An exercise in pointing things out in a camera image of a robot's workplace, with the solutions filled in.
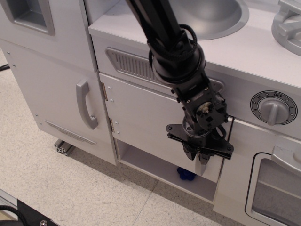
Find silver fridge emblem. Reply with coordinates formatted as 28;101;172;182
45;120;97;145

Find aluminium extrusion bar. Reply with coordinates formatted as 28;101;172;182
54;139;75;157

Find silver fridge door handle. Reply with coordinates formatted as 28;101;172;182
76;80;98;130

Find silver vent grille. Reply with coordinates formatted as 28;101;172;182
105;47;226;102

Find grey timer knob dial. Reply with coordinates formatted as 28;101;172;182
250;90;298;126

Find white cabinet door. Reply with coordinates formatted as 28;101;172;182
100;74;222;182

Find white toy kitchen unit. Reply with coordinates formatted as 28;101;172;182
0;0;301;226

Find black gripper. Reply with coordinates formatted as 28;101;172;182
166;121;234;165

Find silver oven door handle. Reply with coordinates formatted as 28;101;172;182
271;146;301;174

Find blue toy grapes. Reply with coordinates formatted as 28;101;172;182
177;167;196;181

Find aluminium frame rail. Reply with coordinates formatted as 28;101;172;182
0;189;18;220

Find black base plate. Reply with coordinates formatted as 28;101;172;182
17;199;58;226

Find white oven door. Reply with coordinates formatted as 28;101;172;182
214;120;301;226

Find silver sink bowl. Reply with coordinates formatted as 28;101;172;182
170;0;249;40

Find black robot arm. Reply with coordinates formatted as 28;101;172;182
127;0;234;165

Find silver stove burner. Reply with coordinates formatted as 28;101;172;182
271;0;301;56

